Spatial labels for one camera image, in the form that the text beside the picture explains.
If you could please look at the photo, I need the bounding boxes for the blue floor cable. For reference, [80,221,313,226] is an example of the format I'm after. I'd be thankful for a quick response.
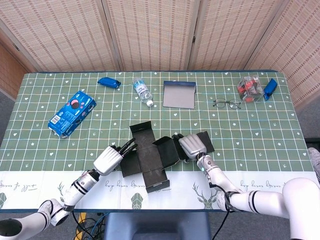
[88,212,107,240]

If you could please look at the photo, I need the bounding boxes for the woven bamboo screen panel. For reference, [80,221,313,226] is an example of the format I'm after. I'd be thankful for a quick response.
[188,0,292,71]
[246,0,320,108]
[0,0,120,73]
[101,0,201,72]

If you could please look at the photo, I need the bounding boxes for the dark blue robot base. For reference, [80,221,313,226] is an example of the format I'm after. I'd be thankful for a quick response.
[103,211,211,240]

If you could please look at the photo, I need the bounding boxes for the clear plastic water bottle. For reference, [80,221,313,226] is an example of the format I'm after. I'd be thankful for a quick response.
[132,77,154,107]

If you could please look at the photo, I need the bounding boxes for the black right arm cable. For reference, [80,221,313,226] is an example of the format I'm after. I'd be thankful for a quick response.
[208,183,240,240]

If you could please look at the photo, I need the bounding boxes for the white sneaker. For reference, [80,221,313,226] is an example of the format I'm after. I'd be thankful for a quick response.
[307,146,320,177]

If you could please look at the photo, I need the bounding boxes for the blue foil snack packet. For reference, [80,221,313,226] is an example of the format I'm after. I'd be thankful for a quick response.
[262,78,278,101]
[97,77,122,89]

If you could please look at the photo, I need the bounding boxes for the black foldable paper box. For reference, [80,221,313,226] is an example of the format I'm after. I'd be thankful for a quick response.
[119,120,215,194]

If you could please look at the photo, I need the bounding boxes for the thin black frame eyeglasses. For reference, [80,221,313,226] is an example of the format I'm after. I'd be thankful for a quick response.
[212,98,243,110]

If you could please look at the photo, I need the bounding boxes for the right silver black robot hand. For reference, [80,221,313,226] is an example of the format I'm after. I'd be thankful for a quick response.
[171,133,208,163]

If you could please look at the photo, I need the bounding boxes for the clear jar with red items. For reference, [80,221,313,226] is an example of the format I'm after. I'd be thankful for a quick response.
[236,76,265,103]

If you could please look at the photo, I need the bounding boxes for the black floor cable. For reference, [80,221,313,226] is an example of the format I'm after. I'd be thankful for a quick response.
[72,212,106,240]

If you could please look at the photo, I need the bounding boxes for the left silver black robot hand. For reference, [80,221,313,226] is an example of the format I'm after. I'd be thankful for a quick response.
[92,139,139,176]

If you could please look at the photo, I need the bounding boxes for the green checked tablecloth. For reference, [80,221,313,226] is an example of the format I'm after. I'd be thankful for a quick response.
[0,70,316,211]

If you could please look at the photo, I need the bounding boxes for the blue cookie package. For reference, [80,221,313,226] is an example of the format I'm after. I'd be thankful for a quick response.
[48,90,97,139]

